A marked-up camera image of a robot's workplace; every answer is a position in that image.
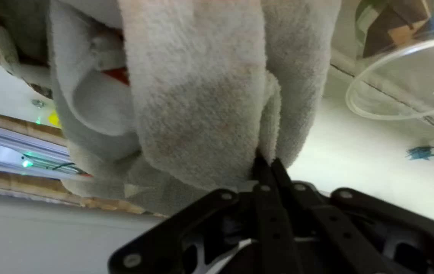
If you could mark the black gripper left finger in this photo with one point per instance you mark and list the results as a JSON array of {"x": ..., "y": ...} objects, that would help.
[{"x": 224, "y": 231}]

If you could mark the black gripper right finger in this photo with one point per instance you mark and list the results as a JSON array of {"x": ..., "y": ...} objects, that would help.
[{"x": 361, "y": 233}]

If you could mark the white and red towel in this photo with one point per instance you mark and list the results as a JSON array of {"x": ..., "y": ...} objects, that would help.
[{"x": 163, "y": 100}]

